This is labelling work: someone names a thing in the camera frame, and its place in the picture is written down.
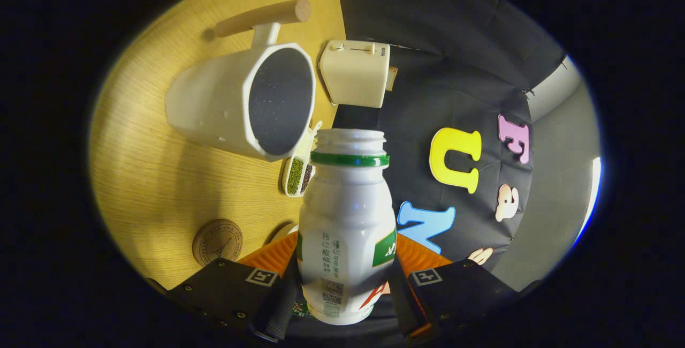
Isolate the white divided dish of beans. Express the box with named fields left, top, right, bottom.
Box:
left=281, top=120, right=323, bottom=198

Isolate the white juice bottle green ring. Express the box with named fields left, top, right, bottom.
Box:
left=297, top=128, right=398, bottom=326

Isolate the cream toaster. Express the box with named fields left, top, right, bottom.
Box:
left=319, top=40, right=399, bottom=109

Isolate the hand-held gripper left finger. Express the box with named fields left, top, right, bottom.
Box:
left=147, top=230, right=301, bottom=344

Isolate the white round plate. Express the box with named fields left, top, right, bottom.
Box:
left=266, top=223, right=299, bottom=244

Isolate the wooden table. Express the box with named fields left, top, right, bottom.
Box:
left=88, top=0, right=347, bottom=291

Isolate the white cup wooden handle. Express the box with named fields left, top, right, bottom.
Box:
left=165, top=0, right=317, bottom=163

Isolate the round wooden coaster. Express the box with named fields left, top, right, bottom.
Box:
left=192, top=219, right=244, bottom=268

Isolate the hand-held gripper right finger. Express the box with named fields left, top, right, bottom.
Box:
left=388, top=232, right=541, bottom=344

